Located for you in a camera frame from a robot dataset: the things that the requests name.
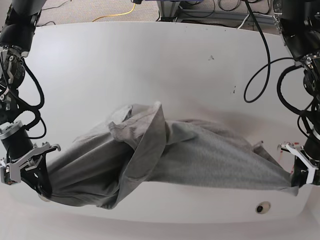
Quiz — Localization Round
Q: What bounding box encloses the white cable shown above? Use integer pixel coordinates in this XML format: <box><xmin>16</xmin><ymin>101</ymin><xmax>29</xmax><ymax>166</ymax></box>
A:
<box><xmin>236</xmin><ymin>11</ymin><xmax>276</xmax><ymax>30</ymax></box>

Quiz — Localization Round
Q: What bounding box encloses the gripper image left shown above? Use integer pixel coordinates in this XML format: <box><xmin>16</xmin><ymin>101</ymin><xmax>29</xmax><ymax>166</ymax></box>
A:
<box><xmin>0</xmin><ymin>142</ymin><xmax>61</xmax><ymax>197</ymax></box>

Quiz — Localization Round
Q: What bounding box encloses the yellow cable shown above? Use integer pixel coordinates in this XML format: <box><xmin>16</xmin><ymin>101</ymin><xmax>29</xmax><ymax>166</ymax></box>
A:
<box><xmin>91</xmin><ymin>2</ymin><xmax>137</xmax><ymax>23</ymax></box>

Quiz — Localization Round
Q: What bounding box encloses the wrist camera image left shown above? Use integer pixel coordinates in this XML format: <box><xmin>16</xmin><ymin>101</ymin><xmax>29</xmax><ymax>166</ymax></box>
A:
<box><xmin>0</xmin><ymin>158</ymin><xmax>22</xmax><ymax>185</ymax></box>

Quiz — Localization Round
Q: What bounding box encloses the aluminium frame base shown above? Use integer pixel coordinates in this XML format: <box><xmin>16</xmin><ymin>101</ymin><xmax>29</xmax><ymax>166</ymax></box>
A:
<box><xmin>156</xmin><ymin>0</ymin><xmax>273</xmax><ymax>29</ymax></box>

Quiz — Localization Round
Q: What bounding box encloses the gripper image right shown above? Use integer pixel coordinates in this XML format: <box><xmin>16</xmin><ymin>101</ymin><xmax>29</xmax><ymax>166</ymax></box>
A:
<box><xmin>286</xmin><ymin>142</ymin><xmax>320</xmax><ymax>188</ymax></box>

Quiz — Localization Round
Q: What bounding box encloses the table grommet hole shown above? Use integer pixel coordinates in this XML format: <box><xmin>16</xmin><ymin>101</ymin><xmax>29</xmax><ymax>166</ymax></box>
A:
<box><xmin>38</xmin><ymin>195</ymin><xmax>50</xmax><ymax>202</ymax></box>
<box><xmin>255</xmin><ymin>201</ymin><xmax>271</xmax><ymax>215</ymax></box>

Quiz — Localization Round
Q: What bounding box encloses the red tape rectangle marking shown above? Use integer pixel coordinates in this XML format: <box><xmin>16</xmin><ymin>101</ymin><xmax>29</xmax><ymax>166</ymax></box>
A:
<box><xmin>277</xmin><ymin>142</ymin><xmax>296</xmax><ymax>175</ymax></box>

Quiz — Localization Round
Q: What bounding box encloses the left table grommet hole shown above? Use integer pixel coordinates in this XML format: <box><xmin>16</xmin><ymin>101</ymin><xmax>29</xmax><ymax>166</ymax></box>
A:
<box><xmin>38</xmin><ymin>195</ymin><xmax>50</xmax><ymax>202</ymax></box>

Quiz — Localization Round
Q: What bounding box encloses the grey t-shirt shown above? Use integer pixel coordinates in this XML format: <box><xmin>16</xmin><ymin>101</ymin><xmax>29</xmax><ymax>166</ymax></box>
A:
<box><xmin>47</xmin><ymin>102</ymin><xmax>299</xmax><ymax>210</ymax></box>

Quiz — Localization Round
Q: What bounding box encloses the right table grommet hole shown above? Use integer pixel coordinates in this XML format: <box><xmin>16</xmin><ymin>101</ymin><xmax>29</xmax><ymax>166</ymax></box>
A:
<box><xmin>255</xmin><ymin>201</ymin><xmax>271</xmax><ymax>215</ymax></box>

